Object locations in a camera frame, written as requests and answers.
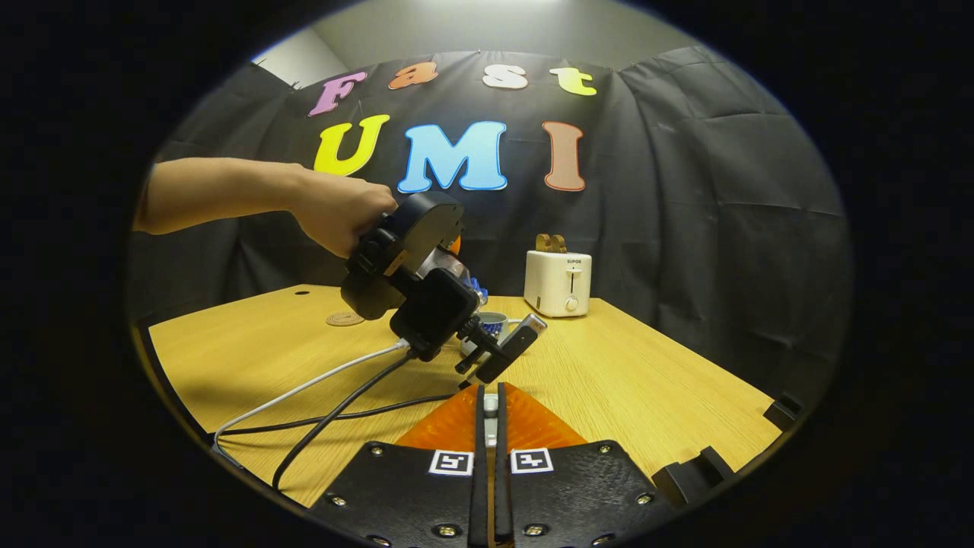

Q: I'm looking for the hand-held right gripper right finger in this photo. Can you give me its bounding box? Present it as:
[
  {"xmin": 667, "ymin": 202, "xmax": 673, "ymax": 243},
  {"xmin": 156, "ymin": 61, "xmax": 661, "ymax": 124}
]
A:
[{"xmin": 495, "ymin": 383, "xmax": 682, "ymax": 548}]

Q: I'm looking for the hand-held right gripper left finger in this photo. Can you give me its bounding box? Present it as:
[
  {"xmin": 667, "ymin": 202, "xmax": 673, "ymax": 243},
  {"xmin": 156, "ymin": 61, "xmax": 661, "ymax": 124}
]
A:
[{"xmin": 308, "ymin": 383, "xmax": 489, "ymax": 548}]

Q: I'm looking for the clear plastic water bottle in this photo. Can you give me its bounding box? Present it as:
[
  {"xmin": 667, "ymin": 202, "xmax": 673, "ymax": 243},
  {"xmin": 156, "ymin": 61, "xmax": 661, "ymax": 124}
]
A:
[{"xmin": 430, "ymin": 245, "xmax": 482, "ymax": 305}]

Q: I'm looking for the white blue-patterned teacup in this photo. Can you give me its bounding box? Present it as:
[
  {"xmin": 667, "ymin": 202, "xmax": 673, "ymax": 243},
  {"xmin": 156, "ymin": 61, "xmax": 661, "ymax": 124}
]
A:
[{"xmin": 460, "ymin": 311, "xmax": 526, "ymax": 358}]

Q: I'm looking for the white toaster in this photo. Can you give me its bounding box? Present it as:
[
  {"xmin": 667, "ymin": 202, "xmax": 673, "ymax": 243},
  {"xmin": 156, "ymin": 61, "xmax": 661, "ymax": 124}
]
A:
[{"xmin": 524, "ymin": 250, "xmax": 593, "ymax": 318}]

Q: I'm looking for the black backdrop cloth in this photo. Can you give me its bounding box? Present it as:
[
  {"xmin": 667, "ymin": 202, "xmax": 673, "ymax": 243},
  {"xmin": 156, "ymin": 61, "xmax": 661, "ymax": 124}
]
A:
[{"xmin": 129, "ymin": 46, "xmax": 853, "ymax": 397}]

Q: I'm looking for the black cable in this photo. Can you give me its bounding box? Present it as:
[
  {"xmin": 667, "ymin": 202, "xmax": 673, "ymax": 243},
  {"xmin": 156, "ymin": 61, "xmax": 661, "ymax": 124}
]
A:
[
  {"xmin": 272, "ymin": 352, "xmax": 418, "ymax": 492},
  {"xmin": 207, "ymin": 392, "xmax": 461, "ymax": 438}
]

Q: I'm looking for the white cable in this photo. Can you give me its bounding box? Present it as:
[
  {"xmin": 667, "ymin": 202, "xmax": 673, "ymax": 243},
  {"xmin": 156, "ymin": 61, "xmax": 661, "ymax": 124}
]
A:
[{"xmin": 213, "ymin": 339, "xmax": 412, "ymax": 467}]

